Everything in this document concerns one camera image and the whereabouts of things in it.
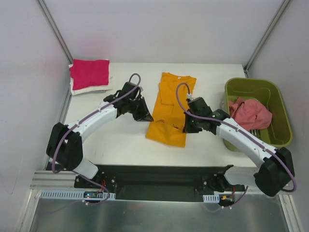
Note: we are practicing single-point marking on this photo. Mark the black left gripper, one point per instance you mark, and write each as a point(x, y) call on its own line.
point(139, 109)

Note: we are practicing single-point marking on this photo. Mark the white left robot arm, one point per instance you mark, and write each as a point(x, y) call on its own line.
point(65, 144)

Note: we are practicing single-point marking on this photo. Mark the left aluminium frame post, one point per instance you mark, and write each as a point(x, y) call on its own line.
point(55, 30)

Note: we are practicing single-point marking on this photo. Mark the white cable duct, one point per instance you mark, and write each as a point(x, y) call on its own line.
point(76, 195)
point(215, 198)

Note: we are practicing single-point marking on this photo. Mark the orange t shirt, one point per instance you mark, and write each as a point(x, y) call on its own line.
point(169, 117)

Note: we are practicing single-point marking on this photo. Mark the salmon pink t shirt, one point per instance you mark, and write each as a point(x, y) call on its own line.
point(250, 114)

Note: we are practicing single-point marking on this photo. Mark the folded white t shirt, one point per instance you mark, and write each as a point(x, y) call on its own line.
point(90, 89)

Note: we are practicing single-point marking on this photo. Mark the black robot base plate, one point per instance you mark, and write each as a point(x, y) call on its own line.
point(158, 183)

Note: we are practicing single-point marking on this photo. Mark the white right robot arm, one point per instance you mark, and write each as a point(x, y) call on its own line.
point(273, 171)

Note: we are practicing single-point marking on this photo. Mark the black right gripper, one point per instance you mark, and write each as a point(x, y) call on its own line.
point(190, 124)

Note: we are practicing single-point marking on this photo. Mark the right aluminium frame post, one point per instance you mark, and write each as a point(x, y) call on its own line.
point(267, 33)

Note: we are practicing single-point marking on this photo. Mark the aluminium frame post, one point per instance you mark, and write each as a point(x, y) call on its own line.
point(267, 33)
point(55, 30)

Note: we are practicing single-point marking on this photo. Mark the right white cable duct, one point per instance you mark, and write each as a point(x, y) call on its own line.
point(215, 198)

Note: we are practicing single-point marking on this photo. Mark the olive green plastic basket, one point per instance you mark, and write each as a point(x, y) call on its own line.
point(278, 133)

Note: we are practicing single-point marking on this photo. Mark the folded magenta t shirt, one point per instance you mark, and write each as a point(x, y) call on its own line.
point(90, 73)

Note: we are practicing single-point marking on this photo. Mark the left white cable duct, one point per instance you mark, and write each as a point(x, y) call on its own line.
point(76, 195)

